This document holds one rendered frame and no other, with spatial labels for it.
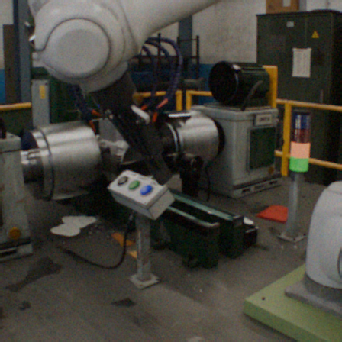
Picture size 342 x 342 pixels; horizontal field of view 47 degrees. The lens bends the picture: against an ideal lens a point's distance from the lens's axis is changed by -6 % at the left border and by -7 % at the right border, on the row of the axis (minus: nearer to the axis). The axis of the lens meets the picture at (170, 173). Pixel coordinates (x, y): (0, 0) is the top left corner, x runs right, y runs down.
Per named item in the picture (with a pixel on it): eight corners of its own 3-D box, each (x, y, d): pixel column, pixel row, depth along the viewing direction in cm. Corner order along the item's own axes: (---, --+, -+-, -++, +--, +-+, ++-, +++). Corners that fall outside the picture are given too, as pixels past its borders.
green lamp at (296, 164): (285, 169, 128) (286, 156, 126) (296, 166, 131) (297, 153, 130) (301, 173, 123) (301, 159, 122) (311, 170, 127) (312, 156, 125)
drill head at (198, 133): (126, 172, 168) (124, 111, 161) (201, 159, 192) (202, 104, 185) (163, 187, 149) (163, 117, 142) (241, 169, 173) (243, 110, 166)
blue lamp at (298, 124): (288, 127, 124) (288, 112, 123) (298, 125, 128) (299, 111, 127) (304, 130, 120) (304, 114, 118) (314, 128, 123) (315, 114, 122)
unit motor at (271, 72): (202, 153, 188) (204, 60, 177) (250, 145, 208) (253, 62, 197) (245, 165, 168) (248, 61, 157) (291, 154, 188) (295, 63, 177)
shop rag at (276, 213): (284, 224, 144) (284, 221, 144) (254, 217, 152) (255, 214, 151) (298, 211, 156) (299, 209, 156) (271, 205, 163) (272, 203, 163)
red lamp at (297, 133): (287, 141, 125) (288, 127, 124) (298, 140, 129) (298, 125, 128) (302, 144, 121) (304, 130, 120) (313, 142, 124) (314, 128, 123)
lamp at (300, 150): (286, 156, 126) (287, 141, 125) (297, 153, 130) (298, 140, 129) (301, 159, 122) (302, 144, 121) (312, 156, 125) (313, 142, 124)
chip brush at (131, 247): (108, 237, 134) (108, 234, 134) (121, 233, 137) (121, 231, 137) (137, 261, 118) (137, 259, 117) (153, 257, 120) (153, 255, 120)
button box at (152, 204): (115, 201, 107) (105, 186, 104) (134, 183, 109) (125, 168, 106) (155, 221, 94) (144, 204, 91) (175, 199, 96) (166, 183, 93)
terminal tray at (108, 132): (98, 139, 154) (98, 120, 152) (122, 136, 160) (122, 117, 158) (114, 143, 145) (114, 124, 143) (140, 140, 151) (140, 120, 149)
